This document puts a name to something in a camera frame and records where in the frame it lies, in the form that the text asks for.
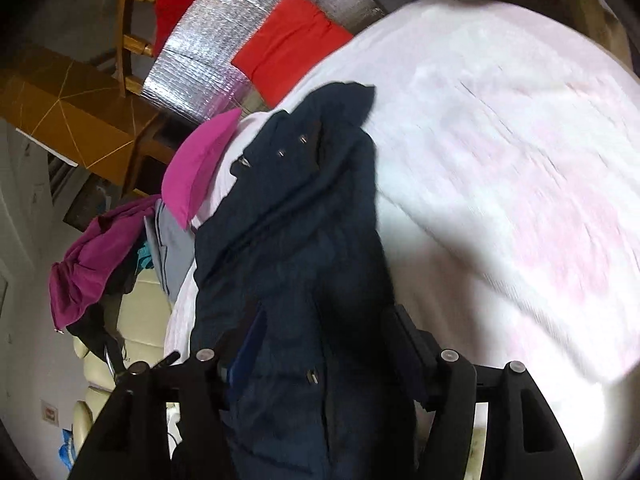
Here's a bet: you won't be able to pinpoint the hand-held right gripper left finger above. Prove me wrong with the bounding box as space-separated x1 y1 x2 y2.
67 310 266 480

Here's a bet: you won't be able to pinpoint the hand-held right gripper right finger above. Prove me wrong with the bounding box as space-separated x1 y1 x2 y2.
390 305 583 480

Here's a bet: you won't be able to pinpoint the navy padded jacket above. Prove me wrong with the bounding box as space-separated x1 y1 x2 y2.
172 81 426 480

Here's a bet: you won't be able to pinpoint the cream leather sofa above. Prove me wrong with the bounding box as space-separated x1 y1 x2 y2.
70 265 181 466

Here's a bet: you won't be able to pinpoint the grey garment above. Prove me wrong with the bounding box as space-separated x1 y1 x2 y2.
145 200 198 303

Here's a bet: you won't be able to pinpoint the teal garment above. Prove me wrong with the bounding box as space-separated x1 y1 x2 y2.
132 240 153 273

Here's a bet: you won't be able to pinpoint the black garment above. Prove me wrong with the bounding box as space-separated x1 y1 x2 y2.
67 280 141 376

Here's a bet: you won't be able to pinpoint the magenta fleece garment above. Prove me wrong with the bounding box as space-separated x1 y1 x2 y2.
49 194 162 331

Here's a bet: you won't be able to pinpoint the magenta pillow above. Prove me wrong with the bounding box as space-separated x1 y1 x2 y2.
161 107 243 231

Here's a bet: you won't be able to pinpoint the pink white fleece blanket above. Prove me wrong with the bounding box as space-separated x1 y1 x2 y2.
165 0 640 461

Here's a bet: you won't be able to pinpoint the silver foil insulation panel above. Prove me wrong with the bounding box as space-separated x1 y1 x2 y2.
140 0 383 126

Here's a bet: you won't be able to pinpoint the wooden pillar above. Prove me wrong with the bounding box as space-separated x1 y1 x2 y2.
0 45 166 196

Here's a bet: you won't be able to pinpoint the red pillow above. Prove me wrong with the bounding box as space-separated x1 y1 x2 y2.
231 0 353 106

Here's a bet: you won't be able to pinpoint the wooden stair railing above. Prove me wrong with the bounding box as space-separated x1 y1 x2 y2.
112 0 156 101

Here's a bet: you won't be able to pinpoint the red cloth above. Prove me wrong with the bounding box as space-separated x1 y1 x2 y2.
152 0 223 56

